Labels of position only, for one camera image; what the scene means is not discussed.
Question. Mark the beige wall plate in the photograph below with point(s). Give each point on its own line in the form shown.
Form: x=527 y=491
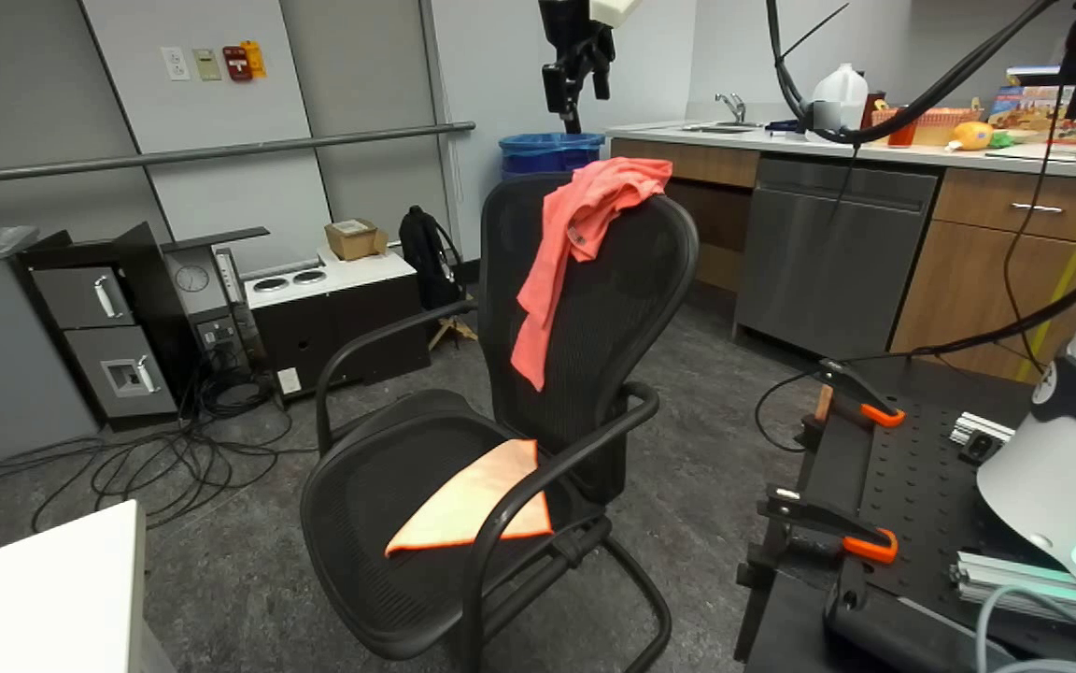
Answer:
x=207 y=64

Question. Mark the white tag on cabinet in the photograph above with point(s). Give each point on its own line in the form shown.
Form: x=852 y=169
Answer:
x=289 y=382

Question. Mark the orange fruit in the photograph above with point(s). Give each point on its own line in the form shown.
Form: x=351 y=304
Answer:
x=969 y=137

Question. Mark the metal sink faucet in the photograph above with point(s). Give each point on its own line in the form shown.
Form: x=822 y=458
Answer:
x=734 y=110

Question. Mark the short aluminium extrusion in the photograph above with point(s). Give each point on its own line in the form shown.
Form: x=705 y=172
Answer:
x=982 y=435

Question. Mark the wooden kitchen cabinets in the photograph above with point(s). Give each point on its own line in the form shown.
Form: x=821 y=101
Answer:
x=987 y=275

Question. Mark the black perforated mounting board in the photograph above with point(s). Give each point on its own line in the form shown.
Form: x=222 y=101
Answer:
x=926 y=489

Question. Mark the black mesh office chair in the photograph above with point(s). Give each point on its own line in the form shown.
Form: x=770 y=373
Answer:
x=624 y=302

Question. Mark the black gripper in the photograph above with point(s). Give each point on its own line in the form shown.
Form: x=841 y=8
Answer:
x=578 y=38

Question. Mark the white plastic jug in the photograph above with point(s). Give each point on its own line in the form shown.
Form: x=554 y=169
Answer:
x=840 y=96

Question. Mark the orange shirt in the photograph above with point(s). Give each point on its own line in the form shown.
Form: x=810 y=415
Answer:
x=562 y=238

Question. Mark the black drawer cabinet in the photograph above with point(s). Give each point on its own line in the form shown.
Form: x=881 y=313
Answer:
x=148 y=281

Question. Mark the blue trash bin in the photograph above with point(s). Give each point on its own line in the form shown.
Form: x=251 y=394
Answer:
x=552 y=151

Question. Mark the grey wall rail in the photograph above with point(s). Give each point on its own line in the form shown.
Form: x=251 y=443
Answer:
x=187 y=156

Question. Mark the yellow strip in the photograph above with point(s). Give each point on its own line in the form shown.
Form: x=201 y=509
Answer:
x=1065 y=281

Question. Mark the stainless steel dishwasher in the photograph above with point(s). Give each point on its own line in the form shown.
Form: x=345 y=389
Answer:
x=832 y=265

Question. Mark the red fire alarm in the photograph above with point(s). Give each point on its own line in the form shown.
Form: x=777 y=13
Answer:
x=244 y=63

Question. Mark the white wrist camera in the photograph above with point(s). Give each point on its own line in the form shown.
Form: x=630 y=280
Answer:
x=611 y=8

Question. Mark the long aluminium extrusion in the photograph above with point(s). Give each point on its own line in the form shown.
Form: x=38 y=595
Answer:
x=1024 y=579

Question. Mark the orange plastic container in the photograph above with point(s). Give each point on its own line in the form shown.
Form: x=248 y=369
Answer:
x=932 y=128

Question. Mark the white light switch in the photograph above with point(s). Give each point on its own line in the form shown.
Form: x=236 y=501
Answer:
x=178 y=63

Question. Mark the colourful boxes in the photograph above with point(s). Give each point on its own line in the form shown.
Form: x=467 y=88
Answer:
x=1035 y=105

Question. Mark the white-topped black bench cabinet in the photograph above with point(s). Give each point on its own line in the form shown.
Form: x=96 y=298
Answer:
x=337 y=332

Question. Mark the black backpack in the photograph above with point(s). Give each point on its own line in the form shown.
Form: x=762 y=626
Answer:
x=429 y=256

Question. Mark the small cardboard box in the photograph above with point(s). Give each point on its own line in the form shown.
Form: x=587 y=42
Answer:
x=351 y=242

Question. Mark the wooden legs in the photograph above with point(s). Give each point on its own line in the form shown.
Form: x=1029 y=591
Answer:
x=454 y=332

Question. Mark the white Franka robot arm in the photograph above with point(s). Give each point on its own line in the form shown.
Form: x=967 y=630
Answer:
x=1064 y=460

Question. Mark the light kitchen countertop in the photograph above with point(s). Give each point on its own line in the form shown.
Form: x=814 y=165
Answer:
x=749 y=137

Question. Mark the white table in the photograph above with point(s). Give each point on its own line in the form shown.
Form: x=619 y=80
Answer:
x=28 y=601

